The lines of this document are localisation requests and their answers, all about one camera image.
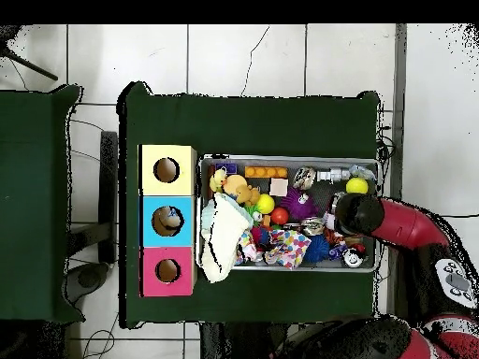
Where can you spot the green cloth side table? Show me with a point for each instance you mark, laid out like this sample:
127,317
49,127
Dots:
37,217

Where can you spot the orange toy brick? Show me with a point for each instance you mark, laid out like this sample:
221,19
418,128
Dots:
266,172

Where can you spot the crushed silver can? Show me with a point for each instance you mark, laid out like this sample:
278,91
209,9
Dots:
313,225

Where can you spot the orange foam duck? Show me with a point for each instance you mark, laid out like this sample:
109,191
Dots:
237,186

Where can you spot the open-top silver can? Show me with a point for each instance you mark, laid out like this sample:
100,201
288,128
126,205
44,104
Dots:
304,177

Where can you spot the purple googly-eyed monster toy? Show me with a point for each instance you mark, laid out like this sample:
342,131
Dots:
298,203

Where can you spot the small yellow ball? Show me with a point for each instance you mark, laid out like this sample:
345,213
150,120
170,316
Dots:
266,204

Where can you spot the small yellow rubber duck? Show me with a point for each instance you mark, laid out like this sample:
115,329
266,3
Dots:
217,180

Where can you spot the cream knit cloth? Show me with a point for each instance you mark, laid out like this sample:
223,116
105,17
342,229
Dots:
224,235

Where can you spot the mint green cloth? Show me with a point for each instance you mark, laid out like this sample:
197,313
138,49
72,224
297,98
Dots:
206,218

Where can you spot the small orange ball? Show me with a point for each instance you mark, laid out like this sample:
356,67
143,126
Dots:
280,215

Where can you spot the upright dark soda can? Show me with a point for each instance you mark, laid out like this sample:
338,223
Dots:
352,257

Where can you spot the wooden cube block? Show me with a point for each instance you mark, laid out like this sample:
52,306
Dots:
278,187

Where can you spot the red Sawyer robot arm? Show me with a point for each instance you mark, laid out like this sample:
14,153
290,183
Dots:
408,224

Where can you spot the shallow clear mesh bin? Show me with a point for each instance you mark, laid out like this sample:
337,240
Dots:
203,168

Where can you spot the multicolour polka dot cloth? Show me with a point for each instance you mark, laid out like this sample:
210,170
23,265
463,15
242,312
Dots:
288,248

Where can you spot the wooden box with three holes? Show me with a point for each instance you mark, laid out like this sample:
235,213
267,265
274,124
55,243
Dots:
166,203

